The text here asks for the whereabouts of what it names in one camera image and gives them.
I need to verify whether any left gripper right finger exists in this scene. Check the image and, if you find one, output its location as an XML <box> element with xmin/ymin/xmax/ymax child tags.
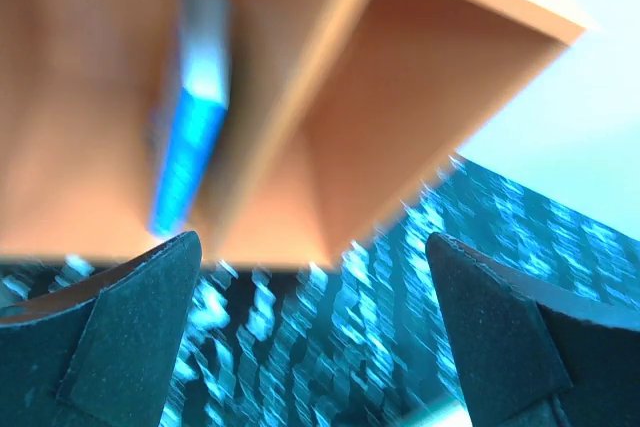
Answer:
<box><xmin>425</xmin><ymin>233</ymin><xmax>639</xmax><ymax>426</ymax></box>

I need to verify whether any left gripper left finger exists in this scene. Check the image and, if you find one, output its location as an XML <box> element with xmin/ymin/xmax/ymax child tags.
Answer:
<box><xmin>1</xmin><ymin>231</ymin><xmax>202</xmax><ymax>426</ymax></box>

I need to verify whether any blue 26-storey treehouse book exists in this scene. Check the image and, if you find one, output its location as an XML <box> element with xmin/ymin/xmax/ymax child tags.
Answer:
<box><xmin>149</xmin><ymin>0</ymin><xmax>232</xmax><ymax>238</ymax></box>

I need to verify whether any orange two-compartment shelf box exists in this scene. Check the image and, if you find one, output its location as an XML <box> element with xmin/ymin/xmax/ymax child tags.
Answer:
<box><xmin>1</xmin><ymin>0</ymin><xmax>591</xmax><ymax>266</ymax></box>

